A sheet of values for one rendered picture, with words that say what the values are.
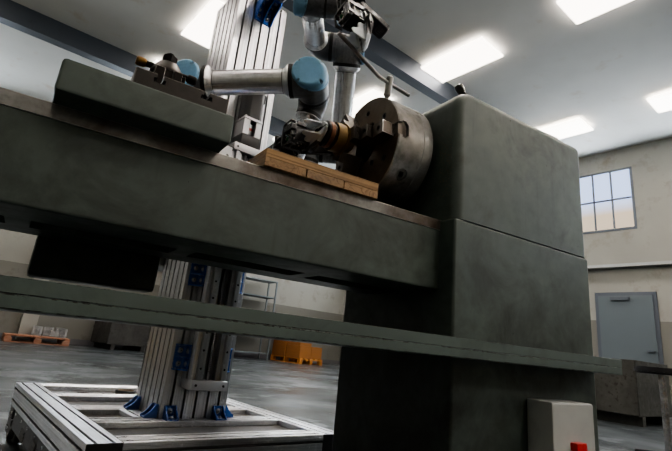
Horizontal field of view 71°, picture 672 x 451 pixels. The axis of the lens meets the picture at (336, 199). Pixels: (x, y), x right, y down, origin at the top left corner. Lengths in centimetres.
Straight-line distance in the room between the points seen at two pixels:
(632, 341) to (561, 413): 989
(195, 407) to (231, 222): 105
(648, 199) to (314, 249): 1087
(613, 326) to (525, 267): 997
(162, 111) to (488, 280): 89
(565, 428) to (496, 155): 73
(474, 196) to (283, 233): 56
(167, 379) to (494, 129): 136
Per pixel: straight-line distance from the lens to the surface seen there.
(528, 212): 150
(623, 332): 1132
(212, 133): 92
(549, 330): 150
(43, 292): 75
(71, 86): 90
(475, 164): 136
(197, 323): 79
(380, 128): 128
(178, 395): 186
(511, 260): 140
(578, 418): 146
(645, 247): 1146
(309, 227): 103
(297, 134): 135
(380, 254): 114
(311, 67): 160
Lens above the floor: 51
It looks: 18 degrees up
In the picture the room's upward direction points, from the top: 6 degrees clockwise
